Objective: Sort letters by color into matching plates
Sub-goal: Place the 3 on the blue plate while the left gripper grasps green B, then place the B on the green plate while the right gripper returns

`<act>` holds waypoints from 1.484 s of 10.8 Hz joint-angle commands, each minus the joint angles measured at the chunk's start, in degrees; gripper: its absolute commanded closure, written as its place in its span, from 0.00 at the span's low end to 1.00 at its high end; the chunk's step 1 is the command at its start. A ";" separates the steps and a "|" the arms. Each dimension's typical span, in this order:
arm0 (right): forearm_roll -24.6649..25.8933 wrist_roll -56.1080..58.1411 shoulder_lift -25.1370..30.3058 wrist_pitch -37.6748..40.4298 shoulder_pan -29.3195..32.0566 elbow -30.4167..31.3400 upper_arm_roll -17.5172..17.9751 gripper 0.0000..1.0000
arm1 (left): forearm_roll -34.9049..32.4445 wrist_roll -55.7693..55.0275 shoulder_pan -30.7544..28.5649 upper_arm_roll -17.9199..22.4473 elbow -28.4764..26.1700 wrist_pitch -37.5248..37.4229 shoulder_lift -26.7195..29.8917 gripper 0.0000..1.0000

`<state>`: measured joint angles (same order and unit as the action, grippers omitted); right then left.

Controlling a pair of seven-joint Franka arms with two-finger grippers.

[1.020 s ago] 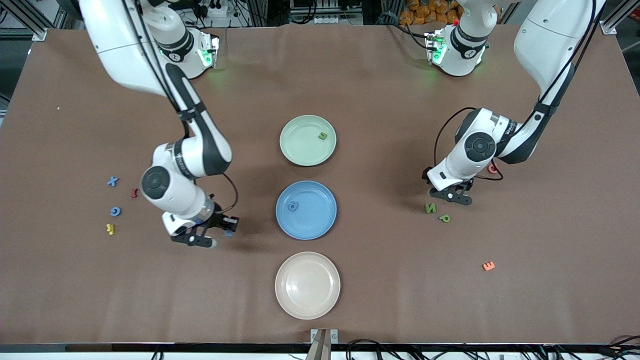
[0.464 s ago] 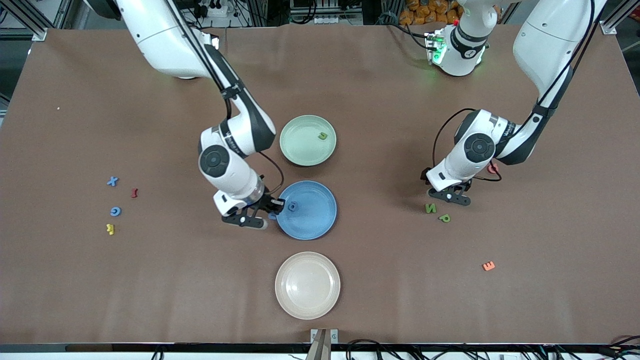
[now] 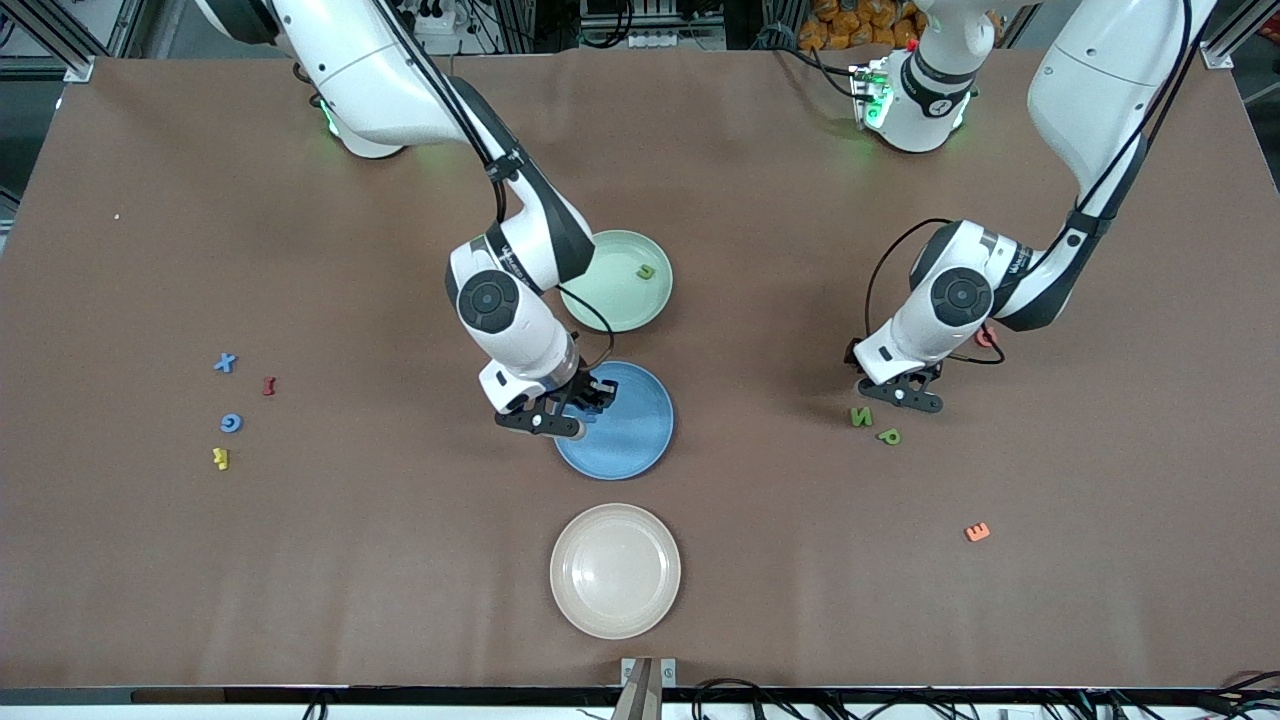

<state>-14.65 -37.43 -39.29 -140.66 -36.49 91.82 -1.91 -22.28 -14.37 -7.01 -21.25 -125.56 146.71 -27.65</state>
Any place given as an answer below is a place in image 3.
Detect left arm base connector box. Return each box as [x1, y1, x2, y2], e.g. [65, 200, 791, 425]
[850, 62, 893, 129]

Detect blue plate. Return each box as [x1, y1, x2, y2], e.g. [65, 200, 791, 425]
[553, 360, 676, 482]

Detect green plate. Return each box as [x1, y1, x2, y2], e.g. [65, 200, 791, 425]
[560, 229, 675, 334]

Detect beige plate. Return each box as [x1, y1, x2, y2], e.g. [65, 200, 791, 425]
[549, 502, 682, 641]

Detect brown table cover mat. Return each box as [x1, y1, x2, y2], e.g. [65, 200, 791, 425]
[0, 50, 1280, 691]

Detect orange snack packets pile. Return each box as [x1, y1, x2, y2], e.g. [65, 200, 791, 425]
[797, 0, 926, 51]

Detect white power strip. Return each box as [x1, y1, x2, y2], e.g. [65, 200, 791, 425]
[598, 28, 723, 51]

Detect power strip with black plugs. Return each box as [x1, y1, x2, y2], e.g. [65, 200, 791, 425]
[395, 0, 466, 36]

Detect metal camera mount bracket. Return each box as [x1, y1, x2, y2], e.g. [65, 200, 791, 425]
[620, 655, 678, 720]

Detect black cable loop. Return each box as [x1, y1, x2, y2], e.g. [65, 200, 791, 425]
[690, 678, 801, 720]

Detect red and black cables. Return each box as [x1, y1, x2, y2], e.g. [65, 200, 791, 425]
[1215, 670, 1280, 713]

